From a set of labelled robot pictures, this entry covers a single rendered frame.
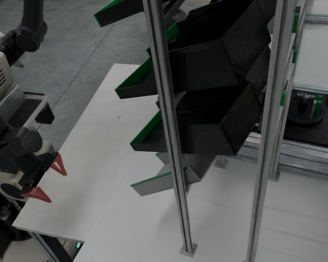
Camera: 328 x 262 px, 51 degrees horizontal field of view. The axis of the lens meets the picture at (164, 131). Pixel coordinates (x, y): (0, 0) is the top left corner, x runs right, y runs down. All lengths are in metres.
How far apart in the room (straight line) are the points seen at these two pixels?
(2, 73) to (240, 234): 0.94
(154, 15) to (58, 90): 2.76
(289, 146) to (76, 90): 2.31
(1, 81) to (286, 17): 1.05
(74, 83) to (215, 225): 2.40
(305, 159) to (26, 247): 1.36
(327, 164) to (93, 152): 0.79
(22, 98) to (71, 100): 1.70
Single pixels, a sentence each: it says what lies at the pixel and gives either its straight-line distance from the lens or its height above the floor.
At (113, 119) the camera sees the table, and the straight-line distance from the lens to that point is 1.41.
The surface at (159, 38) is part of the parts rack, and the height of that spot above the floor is 1.53.
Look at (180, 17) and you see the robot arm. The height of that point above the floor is 1.29.
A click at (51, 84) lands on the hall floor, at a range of 3.31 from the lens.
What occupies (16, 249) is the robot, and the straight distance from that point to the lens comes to 1.91.
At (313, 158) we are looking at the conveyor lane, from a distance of 1.13.
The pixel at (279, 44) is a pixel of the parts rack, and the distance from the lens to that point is 0.46.
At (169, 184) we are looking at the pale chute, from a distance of 0.82.
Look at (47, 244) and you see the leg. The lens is 1.31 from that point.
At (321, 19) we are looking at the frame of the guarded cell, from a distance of 1.95.
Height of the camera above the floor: 1.78
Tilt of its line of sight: 45 degrees down
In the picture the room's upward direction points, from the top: 10 degrees counter-clockwise
